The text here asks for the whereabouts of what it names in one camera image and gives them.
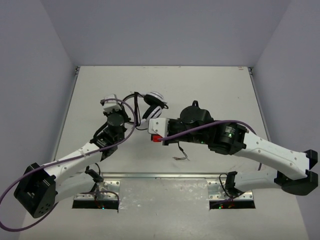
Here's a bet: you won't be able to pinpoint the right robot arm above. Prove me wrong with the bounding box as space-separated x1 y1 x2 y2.
156 101 319 197

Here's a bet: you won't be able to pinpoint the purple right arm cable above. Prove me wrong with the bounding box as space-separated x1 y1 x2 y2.
159 119 263 173

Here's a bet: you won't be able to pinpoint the black braided headphone cable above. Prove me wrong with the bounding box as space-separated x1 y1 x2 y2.
132 91 191 161

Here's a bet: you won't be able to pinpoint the white black headphones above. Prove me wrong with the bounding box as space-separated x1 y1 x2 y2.
123 91 169 131

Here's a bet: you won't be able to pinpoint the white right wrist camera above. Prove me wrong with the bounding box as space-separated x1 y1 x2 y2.
147 117 169 143

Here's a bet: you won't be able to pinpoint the black right base cable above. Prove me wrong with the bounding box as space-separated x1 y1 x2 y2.
218 172 245 201

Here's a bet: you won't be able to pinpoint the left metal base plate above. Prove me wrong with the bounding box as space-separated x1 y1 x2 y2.
74 179 121 201

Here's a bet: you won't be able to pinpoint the black left base cable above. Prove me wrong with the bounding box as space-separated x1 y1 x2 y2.
84 162 106 196

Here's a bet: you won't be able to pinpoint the metal base plate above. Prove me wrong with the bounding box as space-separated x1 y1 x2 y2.
74 179 121 201
207 178 254 201

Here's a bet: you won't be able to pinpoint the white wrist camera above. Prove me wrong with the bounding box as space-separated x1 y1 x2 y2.
147 117 169 143
100 94 122 114

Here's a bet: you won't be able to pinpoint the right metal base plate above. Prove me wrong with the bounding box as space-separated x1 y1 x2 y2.
207 178 254 201

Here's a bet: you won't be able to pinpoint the metal table edge rail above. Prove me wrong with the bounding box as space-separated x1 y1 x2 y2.
102 172 225 180

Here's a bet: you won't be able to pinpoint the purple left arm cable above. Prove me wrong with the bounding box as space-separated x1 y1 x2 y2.
0 98 138 230

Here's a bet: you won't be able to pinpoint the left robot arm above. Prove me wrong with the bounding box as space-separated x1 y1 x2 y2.
13 101 130 219

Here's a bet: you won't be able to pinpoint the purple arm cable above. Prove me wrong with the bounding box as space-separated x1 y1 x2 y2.
159 119 263 173
0 98 138 230

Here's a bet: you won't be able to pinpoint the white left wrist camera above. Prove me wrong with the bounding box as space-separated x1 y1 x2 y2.
100 94 122 114

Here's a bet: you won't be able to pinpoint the black base cable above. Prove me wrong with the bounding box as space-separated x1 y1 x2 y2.
84 162 106 196
218 172 245 201

